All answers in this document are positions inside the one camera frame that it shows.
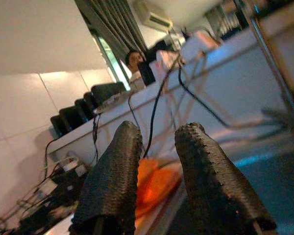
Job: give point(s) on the grey curtain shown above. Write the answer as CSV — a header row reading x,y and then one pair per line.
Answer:
x,y
112,22

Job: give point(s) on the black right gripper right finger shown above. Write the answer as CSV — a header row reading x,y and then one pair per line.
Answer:
x,y
210,191

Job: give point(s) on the steel faucet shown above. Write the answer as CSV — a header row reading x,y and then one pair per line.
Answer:
x,y
274,61

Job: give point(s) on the person in white shirt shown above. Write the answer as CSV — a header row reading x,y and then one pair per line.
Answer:
x,y
133,61

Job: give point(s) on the white air conditioner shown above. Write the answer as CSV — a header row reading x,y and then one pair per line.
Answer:
x,y
154,16

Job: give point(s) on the silver round dish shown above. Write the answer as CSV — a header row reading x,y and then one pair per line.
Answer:
x,y
107,104

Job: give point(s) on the white plug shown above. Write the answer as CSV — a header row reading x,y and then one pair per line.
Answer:
x,y
69,166

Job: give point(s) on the black box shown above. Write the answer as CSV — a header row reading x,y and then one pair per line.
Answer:
x,y
147,73

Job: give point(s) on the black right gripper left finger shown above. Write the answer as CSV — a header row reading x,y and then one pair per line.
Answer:
x,y
110,186

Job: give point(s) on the orange plate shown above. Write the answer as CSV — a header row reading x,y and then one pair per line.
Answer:
x,y
156,191

